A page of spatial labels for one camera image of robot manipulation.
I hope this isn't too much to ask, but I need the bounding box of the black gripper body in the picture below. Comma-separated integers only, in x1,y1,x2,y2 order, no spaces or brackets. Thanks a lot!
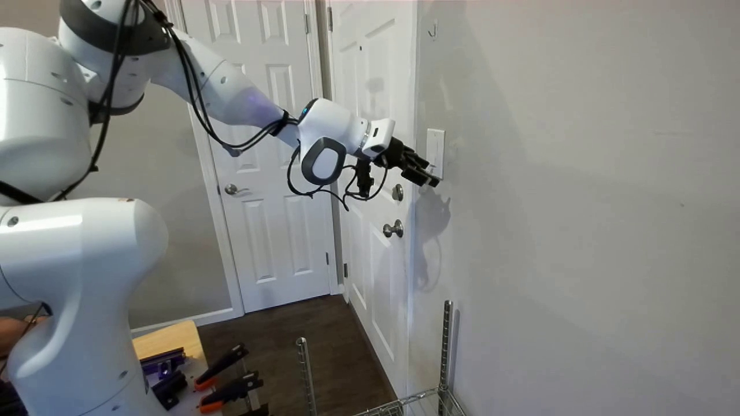
378,140,413,169

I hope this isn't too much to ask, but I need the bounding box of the white wall light switch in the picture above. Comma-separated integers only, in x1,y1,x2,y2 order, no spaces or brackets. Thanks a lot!
425,129,446,178

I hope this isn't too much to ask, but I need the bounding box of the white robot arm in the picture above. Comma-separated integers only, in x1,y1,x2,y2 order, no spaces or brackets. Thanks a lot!
0,0,440,416

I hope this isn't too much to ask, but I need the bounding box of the silver deadbolt lock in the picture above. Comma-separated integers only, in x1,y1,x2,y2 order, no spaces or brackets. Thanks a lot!
391,184,405,202

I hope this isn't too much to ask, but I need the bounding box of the silver door knob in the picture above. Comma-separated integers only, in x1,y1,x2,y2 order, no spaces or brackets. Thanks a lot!
383,221,405,238

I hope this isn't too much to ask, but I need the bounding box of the open white panel door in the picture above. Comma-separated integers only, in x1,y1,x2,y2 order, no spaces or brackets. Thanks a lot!
328,0,417,396

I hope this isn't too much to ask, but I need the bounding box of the closed white panel door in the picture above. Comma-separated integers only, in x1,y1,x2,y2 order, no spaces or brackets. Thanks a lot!
164,0,339,312

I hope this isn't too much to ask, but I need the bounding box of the wooden board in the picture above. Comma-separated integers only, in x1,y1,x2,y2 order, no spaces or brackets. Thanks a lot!
133,322,208,381

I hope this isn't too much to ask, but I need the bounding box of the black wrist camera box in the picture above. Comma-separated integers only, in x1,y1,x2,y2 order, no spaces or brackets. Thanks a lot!
355,157,375,199

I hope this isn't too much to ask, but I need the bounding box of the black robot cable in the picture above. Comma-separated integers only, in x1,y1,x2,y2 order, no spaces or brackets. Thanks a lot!
53,0,391,216

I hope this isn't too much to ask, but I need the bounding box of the metal wire shelf rack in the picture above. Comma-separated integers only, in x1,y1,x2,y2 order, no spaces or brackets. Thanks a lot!
294,299,467,416

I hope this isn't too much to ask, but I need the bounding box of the orange handled clamp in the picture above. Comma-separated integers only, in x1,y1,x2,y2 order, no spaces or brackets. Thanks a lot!
200,372,269,416
194,343,247,392

